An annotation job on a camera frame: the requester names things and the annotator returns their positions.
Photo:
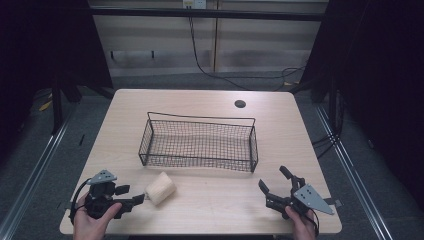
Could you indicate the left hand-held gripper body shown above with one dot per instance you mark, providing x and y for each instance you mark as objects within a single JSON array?
[{"x": 100, "y": 195}]

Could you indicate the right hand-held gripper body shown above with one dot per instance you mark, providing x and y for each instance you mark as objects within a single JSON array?
[{"x": 308, "y": 198}]

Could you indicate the beige cylindrical block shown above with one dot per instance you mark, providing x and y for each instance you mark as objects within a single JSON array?
[{"x": 160, "y": 188}]

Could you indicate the person's right hand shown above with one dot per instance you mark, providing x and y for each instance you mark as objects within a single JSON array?
[{"x": 301, "y": 226}]

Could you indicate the person's left hand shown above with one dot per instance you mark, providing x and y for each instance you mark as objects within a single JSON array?
[{"x": 88, "y": 224}]

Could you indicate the black metal stand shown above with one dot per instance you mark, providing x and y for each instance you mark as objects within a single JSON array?
[{"x": 57, "y": 106}]

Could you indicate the yellow floor tape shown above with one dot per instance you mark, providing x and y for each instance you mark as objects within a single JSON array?
[{"x": 45, "y": 106}]

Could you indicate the black curtain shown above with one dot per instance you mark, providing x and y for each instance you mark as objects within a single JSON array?
[
  {"x": 380, "y": 66},
  {"x": 40, "y": 43}
]

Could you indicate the metal floor rail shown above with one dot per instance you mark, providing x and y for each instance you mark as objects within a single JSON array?
[
  {"x": 36, "y": 173},
  {"x": 353, "y": 173}
]

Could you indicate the black horizontal frame bar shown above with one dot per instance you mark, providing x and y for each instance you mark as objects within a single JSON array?
[{"x": 206, "y": 14}]

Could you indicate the white wall outlet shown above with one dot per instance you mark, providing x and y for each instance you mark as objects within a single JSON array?
[{"x": 194, "y": 3}]

